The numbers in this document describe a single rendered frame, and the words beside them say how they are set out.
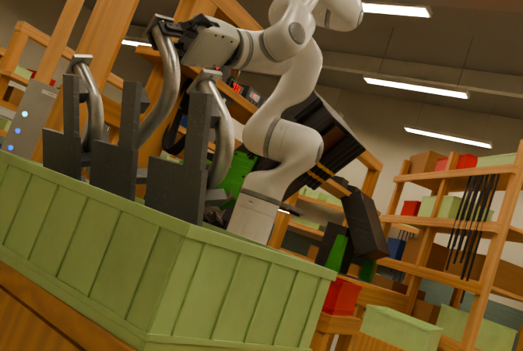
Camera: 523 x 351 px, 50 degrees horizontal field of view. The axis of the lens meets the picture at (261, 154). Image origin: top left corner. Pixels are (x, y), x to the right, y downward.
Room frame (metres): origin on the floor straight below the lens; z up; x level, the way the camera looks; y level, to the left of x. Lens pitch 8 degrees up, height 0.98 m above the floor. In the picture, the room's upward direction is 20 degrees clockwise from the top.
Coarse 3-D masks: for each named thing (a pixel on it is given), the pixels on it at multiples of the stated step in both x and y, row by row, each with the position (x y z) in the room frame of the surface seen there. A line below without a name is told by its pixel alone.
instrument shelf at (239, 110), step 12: (144, 48) 2.24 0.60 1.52; (156, 60) 2.26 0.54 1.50; (192, 72) 2.26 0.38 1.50; (216, 84) 2.36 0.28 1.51; (228, 96) 2.45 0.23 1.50; (240, 96) 2.52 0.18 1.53; (228, 108) 2.73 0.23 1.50; (240, 108) 2.62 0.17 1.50; (252, 108) 2.62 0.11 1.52; (240, 120) 2.91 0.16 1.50
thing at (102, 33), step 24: (120, 0) 1.97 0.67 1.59; (192, 0) 2.28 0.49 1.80; (96, 24) 1.97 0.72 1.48; (120, 24) 2.00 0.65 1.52; (96, 48) 1.95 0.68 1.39; (96, 72) 1.99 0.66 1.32; (48, 120) 1.99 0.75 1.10; (168, 120) 2.36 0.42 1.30; (144, 144) 2.29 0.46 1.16; (144, 192) 2.38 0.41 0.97
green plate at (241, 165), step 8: (240, 152) 2.35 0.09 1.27; (232, 160) 2.35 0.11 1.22; (240, 160) 2.33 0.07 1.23; (248, 160) 2.31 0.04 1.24; (256, 160) 2.31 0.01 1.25; (232, 168) 2.33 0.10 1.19; (240, 168) 2.31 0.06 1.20; (248, 168) 2.30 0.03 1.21; (232, 176) 2.31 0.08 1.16; (240, 176) 2.30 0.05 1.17; (224, 184) 2.31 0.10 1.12; (232, 184) 2.30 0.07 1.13; (240, 184) 2.28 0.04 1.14
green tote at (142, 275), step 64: (0, 192) 1.03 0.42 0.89; (64, 192) 0.91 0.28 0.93; (0, 256) 0.98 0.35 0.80; (64, 256) 0.87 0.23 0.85; (128, 256) 0.78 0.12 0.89; (192, 256) 0.75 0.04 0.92; (256, 256) 0.85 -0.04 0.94; (128, 320) 0.76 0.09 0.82; (192, 320) 0.79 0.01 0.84; (256, 320) 0.90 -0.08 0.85
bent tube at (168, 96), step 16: (160, 16) 1.00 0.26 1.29; (144, 32) 1.02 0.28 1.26; (160, 32) 1.00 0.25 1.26; (160, 48) 0.99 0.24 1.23; (176, 64) 0.98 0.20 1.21; (176, 80) 0.98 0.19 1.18; (160, 96) 0.99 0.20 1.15; (176, 96) 0.99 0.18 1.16; (160, 112) 1.00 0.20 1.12; (144, 128) 1.04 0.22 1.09
